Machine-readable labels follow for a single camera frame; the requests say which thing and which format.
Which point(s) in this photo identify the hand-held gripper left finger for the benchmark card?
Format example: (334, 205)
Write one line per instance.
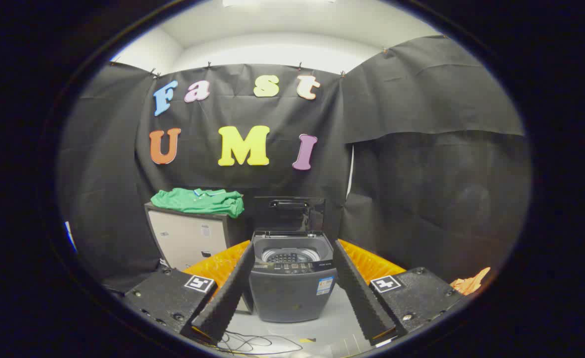
(227, 293)

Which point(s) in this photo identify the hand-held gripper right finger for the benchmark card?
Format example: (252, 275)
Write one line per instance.
(359, 293)

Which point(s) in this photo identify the dark washing machine lid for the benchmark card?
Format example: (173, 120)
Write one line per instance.
(289, 214)

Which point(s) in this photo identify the green polo shirt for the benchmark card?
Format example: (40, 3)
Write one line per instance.
(193, 201)

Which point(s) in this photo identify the orange cloth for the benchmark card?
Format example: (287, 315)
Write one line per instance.
(470, 283)

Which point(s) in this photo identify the grey washing machine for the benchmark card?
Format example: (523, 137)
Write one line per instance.
(292, 298)

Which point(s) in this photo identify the grey white cabinet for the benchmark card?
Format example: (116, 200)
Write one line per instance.
(183, 236)

